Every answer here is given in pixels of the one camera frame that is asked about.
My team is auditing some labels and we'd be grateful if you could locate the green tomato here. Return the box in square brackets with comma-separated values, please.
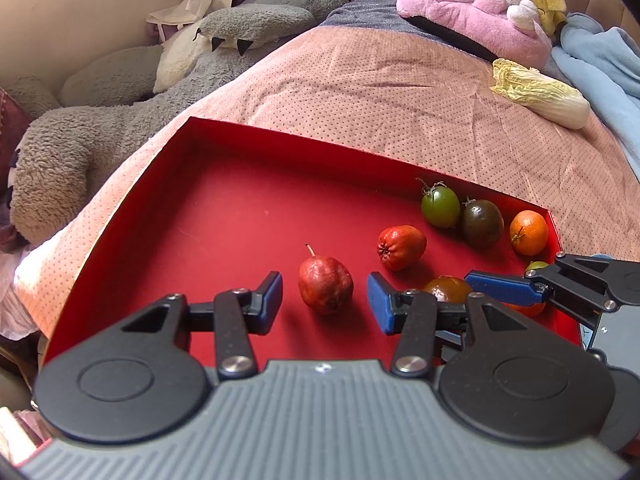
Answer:
[416, 178, 461, 230]

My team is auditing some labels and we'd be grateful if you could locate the red pear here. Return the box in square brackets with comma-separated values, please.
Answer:
[298, 243, 354, 316]

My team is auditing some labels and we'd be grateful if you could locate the white paper bag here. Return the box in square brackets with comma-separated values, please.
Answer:
[145, 0, 235, 27]

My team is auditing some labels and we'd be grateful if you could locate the pink plush rabbit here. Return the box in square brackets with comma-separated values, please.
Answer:
[387, 0, 554, 69]

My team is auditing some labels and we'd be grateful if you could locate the grey plush toy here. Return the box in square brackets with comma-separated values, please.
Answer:
[9, 0, 352, 247]

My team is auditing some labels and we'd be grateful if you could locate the napa cabbage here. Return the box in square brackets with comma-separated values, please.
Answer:
[489, 58, 592, 131]

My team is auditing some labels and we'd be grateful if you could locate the red tray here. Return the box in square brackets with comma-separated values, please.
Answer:
[42, 116, 584, 376]

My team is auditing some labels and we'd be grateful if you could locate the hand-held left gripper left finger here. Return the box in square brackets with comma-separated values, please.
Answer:
[120, 271, 284, 381]

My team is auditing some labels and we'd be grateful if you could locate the dark brown tomato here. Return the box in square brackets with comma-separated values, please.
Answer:
[460, 197, 505, 250]

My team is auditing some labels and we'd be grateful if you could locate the red wrinkled tomato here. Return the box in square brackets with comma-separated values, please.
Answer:
[377, 225, 428, 273]

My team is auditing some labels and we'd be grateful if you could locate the grey blue blanket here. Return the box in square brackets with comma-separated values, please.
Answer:
[317, 0, 557, 75]

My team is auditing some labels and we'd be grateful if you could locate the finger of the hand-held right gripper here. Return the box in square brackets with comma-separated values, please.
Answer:
[464, 253, 622, 332]

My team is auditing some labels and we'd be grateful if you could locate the brown orange tomato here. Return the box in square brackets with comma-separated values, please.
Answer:
[422, 275, 474, 305]

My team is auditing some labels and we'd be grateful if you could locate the light blue blanket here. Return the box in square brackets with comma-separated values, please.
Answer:
[551, 12, 640, 182]

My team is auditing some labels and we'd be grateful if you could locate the orange green tangerine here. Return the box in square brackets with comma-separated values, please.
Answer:
[505, 260, 551, 319]

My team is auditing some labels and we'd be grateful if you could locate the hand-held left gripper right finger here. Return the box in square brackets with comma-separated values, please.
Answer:
[366, 272, 539, 379]

